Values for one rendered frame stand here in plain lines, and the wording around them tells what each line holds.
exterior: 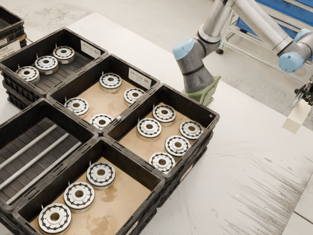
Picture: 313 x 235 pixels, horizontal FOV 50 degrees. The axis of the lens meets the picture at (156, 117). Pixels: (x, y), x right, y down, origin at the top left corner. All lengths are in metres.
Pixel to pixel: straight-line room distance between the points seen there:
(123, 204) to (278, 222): 0.63
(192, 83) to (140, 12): 2.26
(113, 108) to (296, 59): 0.76
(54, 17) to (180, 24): 1.29
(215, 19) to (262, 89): 1.65
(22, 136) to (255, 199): 0.98
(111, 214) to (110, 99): 0.55
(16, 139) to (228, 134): 0.95
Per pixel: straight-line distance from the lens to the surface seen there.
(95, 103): 1.51
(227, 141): 1.64
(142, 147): 1.36
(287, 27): 3.05
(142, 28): 3.54
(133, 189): 1.25
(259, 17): 1.31
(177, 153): 1.32
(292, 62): 1.28
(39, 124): 1.45
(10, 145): 1.40
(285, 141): 1.76
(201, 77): 1.62
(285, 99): 3.15
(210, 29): 1.62
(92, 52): 1.69
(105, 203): 1.22
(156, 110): 1.46
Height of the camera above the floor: 1.90
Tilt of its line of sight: 47 degrees down
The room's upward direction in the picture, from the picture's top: 10 degrees clockwise
